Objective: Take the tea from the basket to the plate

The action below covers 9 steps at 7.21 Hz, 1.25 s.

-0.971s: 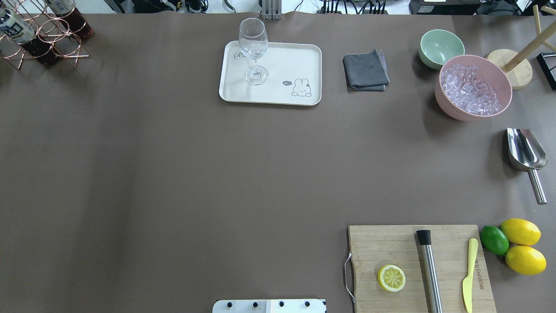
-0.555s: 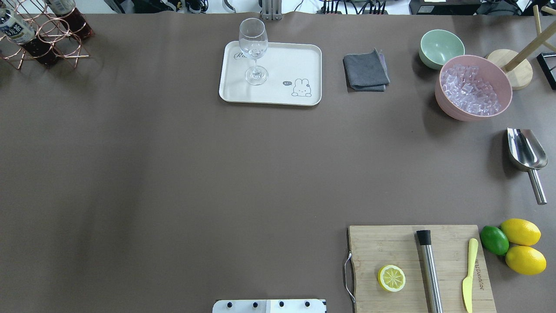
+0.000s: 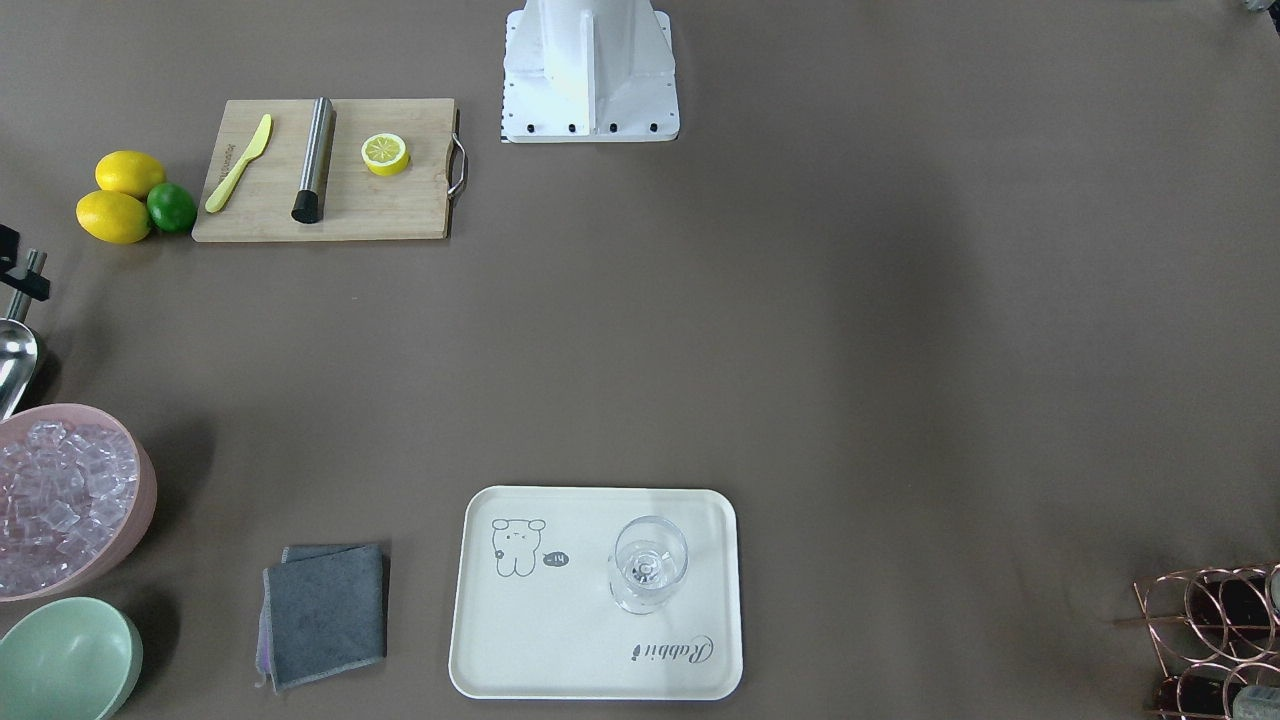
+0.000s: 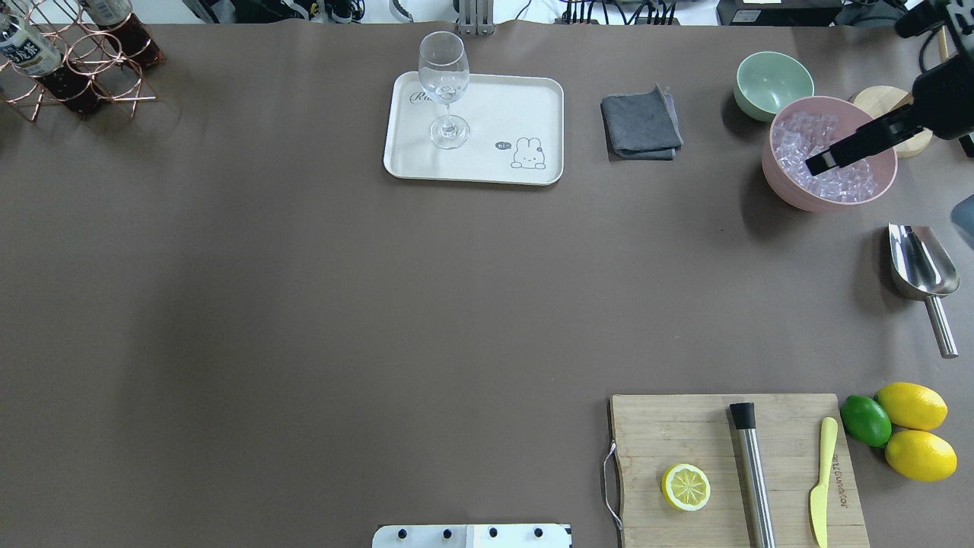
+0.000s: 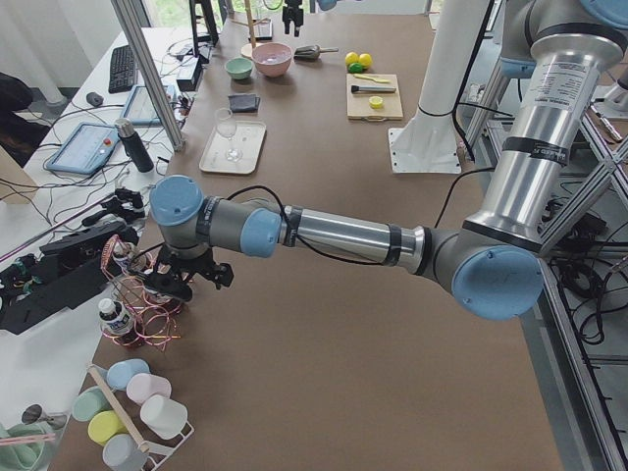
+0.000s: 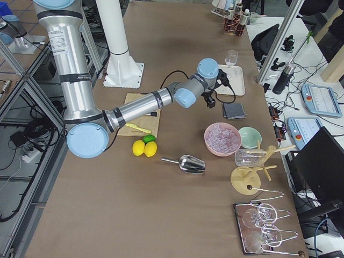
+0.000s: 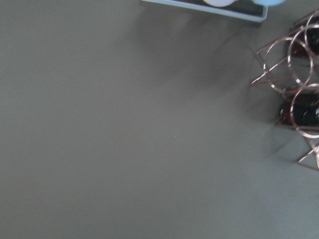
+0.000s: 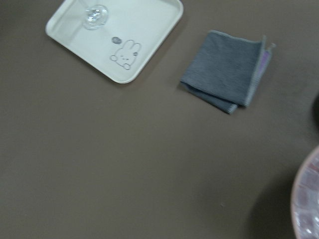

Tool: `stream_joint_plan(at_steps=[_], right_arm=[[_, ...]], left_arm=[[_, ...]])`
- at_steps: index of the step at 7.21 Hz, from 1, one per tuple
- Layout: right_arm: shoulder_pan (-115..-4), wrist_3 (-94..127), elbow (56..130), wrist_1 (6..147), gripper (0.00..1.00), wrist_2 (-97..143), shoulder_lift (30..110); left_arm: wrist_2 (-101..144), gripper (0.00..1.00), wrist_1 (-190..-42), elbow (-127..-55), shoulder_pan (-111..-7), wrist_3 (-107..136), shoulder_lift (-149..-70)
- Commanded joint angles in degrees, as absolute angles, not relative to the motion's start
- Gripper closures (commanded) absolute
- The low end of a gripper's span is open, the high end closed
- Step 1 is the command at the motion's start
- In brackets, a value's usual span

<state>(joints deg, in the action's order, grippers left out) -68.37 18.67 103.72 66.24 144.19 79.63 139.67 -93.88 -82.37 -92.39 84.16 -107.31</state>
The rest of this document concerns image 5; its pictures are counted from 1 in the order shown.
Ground black equipment case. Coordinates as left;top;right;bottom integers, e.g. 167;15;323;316
1;221;138;335

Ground green lime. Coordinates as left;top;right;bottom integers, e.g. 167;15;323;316
347;63;364;74

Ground black muddler tool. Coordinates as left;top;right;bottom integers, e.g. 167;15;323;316
350;84;396;94

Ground white cup rack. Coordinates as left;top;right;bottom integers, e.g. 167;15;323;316
87;364;195;470

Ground yellow lemon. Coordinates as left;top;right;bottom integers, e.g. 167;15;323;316
344;51;359;68
358;53;373;70

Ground white cup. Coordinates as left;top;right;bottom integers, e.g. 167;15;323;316
140;394;188;440

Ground metal jigger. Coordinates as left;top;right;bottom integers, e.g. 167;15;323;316
21;404;68;430

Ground copper wire bottle basket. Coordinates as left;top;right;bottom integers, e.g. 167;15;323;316
100;235;182;351

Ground blue teach pendant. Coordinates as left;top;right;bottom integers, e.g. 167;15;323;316
120;84;161;127
44;123;120;176

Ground tea bottle back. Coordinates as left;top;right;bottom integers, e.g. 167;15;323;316
112;241;145;273

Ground tea bottle front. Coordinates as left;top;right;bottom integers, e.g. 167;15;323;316
98;297;142;348

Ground yellow cup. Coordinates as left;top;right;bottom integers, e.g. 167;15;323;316
87;410;128;446

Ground green cup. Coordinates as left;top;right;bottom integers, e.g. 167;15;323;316
72;386;112;422

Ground black keyboard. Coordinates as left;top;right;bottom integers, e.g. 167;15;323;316
108;45;137;93

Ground blue teach pendant far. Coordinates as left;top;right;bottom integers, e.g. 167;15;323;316
120;84;161;127

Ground clear wine glass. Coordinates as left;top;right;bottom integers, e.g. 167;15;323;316
214;108;242;162

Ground pink cup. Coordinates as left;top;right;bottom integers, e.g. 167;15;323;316
126;373;172;405

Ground wooden mug tree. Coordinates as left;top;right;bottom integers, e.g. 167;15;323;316
230;0;273;59

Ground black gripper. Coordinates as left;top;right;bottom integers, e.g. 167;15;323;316
282;0;304;36
144;245;234;302

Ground black thermos bottle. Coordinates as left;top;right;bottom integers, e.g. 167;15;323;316
114;118;154;173

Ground metal ice scoop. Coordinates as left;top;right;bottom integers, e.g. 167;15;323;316
293;45;340;62

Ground wooden cutting board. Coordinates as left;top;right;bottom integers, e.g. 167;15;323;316
346;74;403;121

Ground green small bowl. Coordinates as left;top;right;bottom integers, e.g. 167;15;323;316
225;57;253;80

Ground yellow plastic knife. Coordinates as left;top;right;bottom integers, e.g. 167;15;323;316
353;74;391;83

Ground tea bottle middle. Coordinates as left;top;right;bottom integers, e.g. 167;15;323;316
143;288;184;315

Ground tea bottle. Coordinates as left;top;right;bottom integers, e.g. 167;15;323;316
143;288;184;315
98;297;142;348
112;241;145;273

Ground black computer mouse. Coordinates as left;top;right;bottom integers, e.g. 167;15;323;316
86;92;104;107

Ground blue teach pendant near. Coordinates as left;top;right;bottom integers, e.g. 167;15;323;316
44;123;120;176

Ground half lemon slice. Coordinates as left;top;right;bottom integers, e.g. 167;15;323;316
369;96;384;109

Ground grey cup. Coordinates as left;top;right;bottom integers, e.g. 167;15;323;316
102;434;148;471

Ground cream rectangular tray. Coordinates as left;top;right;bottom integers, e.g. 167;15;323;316
198;121;267;175

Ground blue cup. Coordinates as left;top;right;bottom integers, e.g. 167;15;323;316
106;358;150;391

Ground pink bowl with ice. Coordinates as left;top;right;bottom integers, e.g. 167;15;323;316
251;42;292;78

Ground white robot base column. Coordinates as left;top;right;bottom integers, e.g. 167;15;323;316
389;0;493;174

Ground aluminium frame post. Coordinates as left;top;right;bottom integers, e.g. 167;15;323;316
111;0;184;152

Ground dark grey folded cloth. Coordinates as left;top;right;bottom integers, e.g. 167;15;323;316
229;93;261;113

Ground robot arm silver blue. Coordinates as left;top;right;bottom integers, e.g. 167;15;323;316
149;1;627;320

